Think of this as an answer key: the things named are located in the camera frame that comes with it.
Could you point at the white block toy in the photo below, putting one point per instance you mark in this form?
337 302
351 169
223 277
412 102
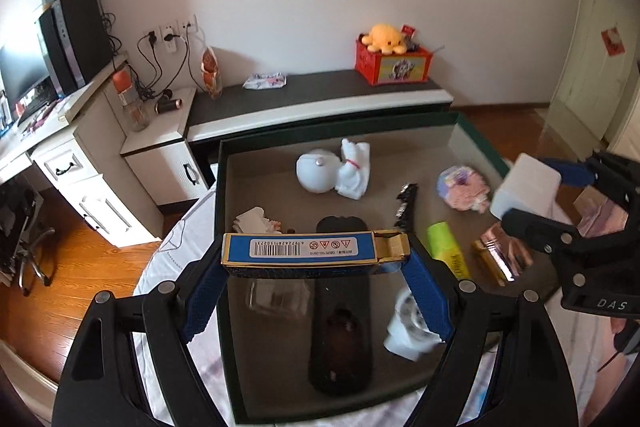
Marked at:
255 219

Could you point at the white door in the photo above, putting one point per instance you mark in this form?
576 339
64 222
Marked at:
585 72

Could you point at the red white card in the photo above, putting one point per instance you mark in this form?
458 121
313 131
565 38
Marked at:
410 30

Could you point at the white paw toy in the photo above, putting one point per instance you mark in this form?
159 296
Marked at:
354 172

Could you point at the black-topped low cabinet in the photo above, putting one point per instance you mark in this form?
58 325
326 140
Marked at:
320 92

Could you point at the green cardboard tray box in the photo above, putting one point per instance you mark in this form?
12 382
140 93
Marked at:
280 187

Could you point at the white round container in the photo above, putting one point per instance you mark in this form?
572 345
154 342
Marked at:
407 332

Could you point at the clear glass bottle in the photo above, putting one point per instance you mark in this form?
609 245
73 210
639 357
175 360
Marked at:
277 297

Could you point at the black computer monitor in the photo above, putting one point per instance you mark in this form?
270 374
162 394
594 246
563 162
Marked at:
22 72

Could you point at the grey office chair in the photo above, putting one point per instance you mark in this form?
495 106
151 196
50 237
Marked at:
22 232

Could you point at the small black cylinder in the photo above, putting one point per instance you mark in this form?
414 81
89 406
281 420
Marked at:
169 105

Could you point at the white side cabinet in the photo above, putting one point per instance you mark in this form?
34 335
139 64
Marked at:
165 157

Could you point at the white striped quilt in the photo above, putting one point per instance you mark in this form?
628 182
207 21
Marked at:
167 252

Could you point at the red door decoration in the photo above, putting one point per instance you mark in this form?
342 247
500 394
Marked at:
612 41

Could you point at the clear orange snack bag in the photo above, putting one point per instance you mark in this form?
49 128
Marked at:
211 74

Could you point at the yellow octopus plush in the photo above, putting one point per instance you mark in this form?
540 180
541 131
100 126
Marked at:
382 38

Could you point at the blue gold box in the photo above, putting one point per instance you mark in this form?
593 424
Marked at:
300 268

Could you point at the clear bottle orange cap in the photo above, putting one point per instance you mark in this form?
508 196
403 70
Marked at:
132 107

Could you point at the printed white packet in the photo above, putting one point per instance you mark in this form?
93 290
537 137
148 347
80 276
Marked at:
264 81

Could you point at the black glasses case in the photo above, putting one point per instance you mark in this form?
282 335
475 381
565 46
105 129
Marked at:
340 337

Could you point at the small white box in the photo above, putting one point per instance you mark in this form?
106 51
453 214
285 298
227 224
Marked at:
525 187

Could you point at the white wall outlet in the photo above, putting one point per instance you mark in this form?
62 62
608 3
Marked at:
189 26
168 34
150 37

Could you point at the black keyboard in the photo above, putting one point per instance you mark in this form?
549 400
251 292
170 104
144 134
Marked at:
37 107

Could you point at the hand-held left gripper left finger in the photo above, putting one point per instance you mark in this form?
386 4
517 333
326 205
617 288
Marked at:
202 302

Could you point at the black computer tower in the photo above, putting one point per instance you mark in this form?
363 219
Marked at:
75 42

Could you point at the white round gadget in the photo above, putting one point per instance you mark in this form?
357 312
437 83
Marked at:
315 172

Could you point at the black hair clip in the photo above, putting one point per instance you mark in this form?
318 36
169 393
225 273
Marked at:
406 207

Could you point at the red toy crate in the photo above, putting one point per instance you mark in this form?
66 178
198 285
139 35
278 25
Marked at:
400 67

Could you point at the white desk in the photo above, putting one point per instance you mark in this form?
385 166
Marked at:
90 167

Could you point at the yellow highlighter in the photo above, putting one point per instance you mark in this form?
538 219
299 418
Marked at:
447 249

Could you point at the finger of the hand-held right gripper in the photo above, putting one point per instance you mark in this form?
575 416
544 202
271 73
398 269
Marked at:
535 229
570 171

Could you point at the rose gold jar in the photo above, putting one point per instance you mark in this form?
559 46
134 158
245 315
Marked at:
502 252

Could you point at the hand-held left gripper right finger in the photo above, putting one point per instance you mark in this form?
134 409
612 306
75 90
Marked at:
430 302

